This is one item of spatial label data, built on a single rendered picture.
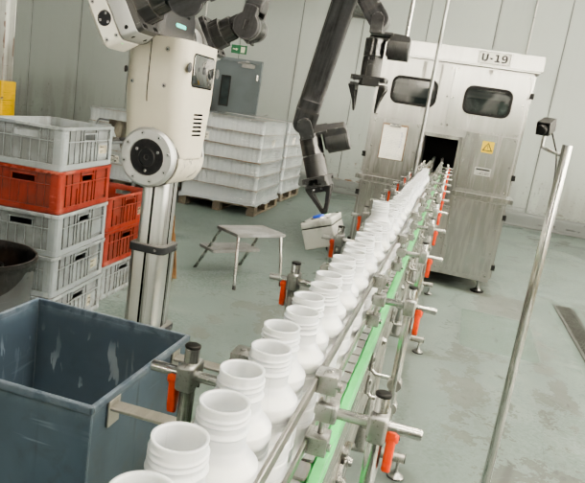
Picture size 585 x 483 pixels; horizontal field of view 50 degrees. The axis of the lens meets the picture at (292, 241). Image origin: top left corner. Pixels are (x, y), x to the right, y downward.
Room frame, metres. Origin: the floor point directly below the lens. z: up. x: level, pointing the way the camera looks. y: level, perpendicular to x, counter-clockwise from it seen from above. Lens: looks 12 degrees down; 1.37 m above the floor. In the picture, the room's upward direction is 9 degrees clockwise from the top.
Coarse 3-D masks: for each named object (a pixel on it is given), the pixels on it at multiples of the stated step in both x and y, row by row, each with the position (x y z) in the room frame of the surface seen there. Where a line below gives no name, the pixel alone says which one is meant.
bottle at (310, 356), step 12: (288, 312) 0.62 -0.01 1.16; (300, 312) 0.64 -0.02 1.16; (312, 312) 0.64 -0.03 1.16; (300, 324) 0.61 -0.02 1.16; (312, 324) 0.61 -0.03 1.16; (300, 336) 0.61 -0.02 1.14; (312, 336) 0.61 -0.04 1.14; (300, 348) 0.61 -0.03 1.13; (312, 348) 0.61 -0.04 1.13; (300, 360) 0.60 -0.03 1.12; (312, 360) 0.60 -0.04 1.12; (312, 372) 0.60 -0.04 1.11; (312, 408) 0.61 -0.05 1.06; (300, 420) 0.60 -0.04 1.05; (312, 420) 0.62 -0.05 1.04; (300, 432) 0.60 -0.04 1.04; (300, 444) 0.60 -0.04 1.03
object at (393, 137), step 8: (384, 128) 5.72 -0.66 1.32; (392, 128) 5.70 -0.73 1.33; (400, 128) 5.69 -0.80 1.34; (408, 128) 5.68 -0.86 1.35; (384, 136) 5.72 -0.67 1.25; (392, 136) 5.70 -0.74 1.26; (400, 136) 5.68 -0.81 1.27; (384, 144) 5.71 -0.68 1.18; (392, 144) 5.69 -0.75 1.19; (400, 144) 5.68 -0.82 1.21; (384, 152) 5.71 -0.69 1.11; (392, 152) 5.69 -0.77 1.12; (400, 152) 5.67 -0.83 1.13; (400, 160) 5.66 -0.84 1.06
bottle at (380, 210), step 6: (372, 204) 1.36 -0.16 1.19; (378, 204) 1.35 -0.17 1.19; (384, 204) 1.35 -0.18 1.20; (372, 210) 1.36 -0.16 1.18; (378, 210) 1.35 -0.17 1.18; (384, 210) 1.35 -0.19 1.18; (372, 216) 1.35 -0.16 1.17; (378, 216) 1.35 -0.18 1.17; (384, 216) 1.35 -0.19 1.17; (366, 222) 1.35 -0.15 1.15; (390, 222) 1.36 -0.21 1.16; (390, 228) 1.35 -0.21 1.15
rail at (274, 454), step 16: (432, 176) 3.57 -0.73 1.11; (368, 288) 0.95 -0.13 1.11; (352, 320) 0.79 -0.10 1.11; (336, 352) 0.68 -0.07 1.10; (352, 352) 0.87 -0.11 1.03; (304, 400) 0.53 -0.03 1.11; (288, 432) 0.47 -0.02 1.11; (272, 448) 0.44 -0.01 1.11; (304, 448) 0.57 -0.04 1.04; (272, 464) 0.43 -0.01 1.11; (256, 480) 0.39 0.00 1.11; (288, 480) 0.51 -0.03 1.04
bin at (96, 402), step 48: (0, 336) 1.01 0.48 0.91; (48, 336) 1.11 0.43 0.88; (96, 336) 1.08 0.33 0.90; (144, 336) 1.06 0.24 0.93; (0, 384) 0.78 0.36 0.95; (48, 384) 1.11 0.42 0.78; (96, 384) 1.08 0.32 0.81; (144, 384) 0.89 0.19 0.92; (0, 432) 0.78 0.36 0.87; (48, 432) 0.76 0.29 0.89; (96, 432) 0.76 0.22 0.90; (144, 432) 0.91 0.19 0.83; (0, 480) 0.78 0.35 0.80; (48, 480) 0.76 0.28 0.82; (96, 480) 0.78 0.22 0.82
